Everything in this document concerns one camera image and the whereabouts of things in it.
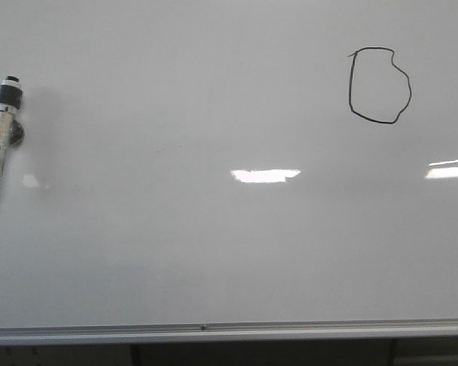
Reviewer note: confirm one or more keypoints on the black white whiteboard marker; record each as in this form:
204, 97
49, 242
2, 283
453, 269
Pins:
11, 131

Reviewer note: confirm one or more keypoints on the white whiteboard with aluminium frame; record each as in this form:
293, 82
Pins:
230, 170

